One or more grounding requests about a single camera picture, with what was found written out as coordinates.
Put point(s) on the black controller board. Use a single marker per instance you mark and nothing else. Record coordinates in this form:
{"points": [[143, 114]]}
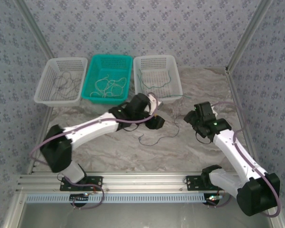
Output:
{"points": [[78, 197], [213, 198]]}

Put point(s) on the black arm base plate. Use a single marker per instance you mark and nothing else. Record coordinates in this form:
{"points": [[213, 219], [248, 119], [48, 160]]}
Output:
{"points": [[192, 183], [96, 180]]}

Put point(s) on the white perforated plastic basket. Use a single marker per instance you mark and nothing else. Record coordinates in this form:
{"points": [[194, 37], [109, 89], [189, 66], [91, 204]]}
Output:
{"points": [[156, 71], [61, 64]]}

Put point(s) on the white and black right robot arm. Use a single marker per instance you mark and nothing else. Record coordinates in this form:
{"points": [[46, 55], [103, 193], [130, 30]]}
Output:
{"points": [[235, 152]]}

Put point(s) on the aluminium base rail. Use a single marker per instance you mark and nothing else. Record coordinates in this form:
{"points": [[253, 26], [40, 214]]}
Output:
{"points": [[145, 183]]}

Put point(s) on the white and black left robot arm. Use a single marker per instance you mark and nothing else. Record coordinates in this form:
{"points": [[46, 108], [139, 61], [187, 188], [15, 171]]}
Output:
{"points": [[90, 129]]}

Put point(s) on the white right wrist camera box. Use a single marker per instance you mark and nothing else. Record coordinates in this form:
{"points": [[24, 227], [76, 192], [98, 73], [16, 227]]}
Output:
{"points": [[213, 111]]}

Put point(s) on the teal perforated plastic basket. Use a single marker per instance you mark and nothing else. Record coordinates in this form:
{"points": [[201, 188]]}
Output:
{"points": [[107, 66]]}

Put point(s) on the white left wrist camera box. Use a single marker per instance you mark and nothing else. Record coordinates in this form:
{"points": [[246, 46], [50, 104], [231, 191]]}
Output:
{"points": [[154, 102]]}

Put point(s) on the aluminium table side rail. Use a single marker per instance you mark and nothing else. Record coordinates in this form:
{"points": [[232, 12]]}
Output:
{"points": [[238, 95]]}

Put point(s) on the grey metal panel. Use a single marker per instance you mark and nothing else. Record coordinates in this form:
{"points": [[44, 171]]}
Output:
{"points": [[145, 216]]}

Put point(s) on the aluminium lower frame leg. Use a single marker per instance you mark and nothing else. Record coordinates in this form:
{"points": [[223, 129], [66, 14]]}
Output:
{"points": [[13, 211], [279, 223]]}

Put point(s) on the aluminium frame post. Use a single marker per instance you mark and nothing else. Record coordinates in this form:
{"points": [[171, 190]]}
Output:
{"points": [[33, 26], [249, 33]]}

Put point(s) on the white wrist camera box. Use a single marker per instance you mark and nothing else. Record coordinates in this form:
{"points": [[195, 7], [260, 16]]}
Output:
{"points": [[213, 111], [154, 102]]}

